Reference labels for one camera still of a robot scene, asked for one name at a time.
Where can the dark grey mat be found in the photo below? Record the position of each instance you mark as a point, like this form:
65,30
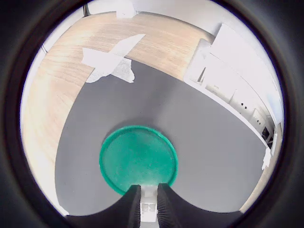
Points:
202,142

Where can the small white plastic terminal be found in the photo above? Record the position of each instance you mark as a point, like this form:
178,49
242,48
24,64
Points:
149,207

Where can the white tape piece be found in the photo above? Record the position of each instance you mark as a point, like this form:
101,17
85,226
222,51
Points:
266,159
104,59

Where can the round green lid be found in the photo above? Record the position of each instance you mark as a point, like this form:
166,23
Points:
137,156

